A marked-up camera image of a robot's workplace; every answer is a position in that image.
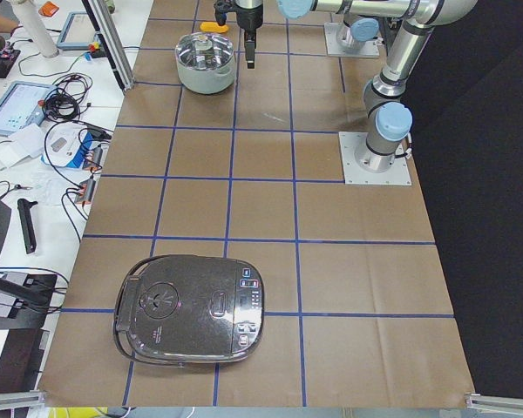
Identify blue teach pendant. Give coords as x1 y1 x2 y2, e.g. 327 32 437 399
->
0 81 56 137
57 11 98 51

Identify black monitor stand base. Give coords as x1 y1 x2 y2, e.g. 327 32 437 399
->
0 272 58 330

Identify blue teach pendant far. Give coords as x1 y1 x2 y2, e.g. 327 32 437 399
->
57 11 98 51

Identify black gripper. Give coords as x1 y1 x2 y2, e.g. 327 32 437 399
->
214 0 263 69

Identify black bar tool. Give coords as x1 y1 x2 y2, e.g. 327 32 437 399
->
17 199 37 254

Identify glass pot lid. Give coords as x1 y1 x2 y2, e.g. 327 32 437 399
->
175 32 234 71

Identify brown paper table mat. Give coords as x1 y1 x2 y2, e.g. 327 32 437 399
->
39 1 473 408

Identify yellow corn cob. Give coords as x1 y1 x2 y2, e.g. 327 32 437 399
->
200 21 229 34

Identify blue white box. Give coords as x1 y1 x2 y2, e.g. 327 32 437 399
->
41 122 93 169

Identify aluminium frame post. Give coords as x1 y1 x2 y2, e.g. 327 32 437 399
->
82 0 135 91

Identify blue teach pendant near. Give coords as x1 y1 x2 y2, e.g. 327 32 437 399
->
0 81 56 137

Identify tangled black cables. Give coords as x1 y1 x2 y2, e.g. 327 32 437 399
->
41 72 98 121

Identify dark silver rice cooker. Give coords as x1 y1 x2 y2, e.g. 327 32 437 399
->
112 254 264 367

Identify white cylinder tube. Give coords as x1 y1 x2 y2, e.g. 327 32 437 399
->
10 0 59 58

